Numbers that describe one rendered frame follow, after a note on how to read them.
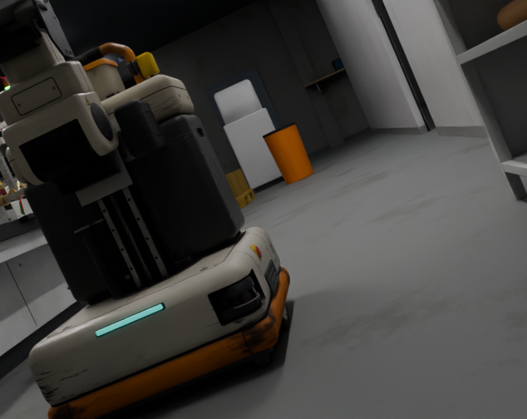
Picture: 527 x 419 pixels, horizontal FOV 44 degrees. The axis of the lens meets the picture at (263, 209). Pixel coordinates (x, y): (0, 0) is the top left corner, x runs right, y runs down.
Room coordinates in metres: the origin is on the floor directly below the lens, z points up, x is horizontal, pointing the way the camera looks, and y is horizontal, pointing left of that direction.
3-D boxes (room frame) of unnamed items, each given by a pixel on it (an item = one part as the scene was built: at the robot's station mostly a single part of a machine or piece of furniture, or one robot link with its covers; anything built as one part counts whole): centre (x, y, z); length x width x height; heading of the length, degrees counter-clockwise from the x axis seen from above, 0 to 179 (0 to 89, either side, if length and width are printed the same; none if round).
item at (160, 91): (2.01, 0.35, 0.59); 0.55 x 0.34 x 0.83; 82
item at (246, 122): (9.76, -0.31, 0.78); 0.90 x 0.71 x 1.56; 173
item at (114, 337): (1.92, 0.36, 0.16); 0.67 x 0.64 x 0.25; 172
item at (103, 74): (2.03, 0.35, 0.87); 0.23 x 0.15 x 0.11; 82
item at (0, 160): (3.74, 1.23, 0.87); 0.04 x 0.04 x 0.48; 83
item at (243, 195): (8.17, 0.66, 0.21); 1.17 x 0.80 x 0.42; 81
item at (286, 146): (8.20, -0.58, 0.34); 0.44 x 0.43 x 0.68; 81
